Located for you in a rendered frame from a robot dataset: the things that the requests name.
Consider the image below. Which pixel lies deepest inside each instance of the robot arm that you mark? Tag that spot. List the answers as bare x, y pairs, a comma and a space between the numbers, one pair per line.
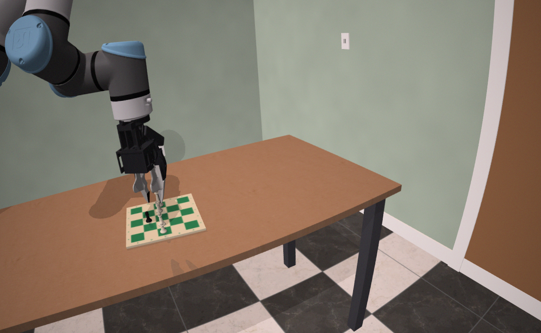
34, 37

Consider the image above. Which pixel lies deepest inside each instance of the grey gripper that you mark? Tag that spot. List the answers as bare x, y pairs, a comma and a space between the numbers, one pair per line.
141, 156

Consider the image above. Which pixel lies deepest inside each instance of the green and cream chessboard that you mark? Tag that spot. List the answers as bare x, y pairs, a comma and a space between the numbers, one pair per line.
180, 214

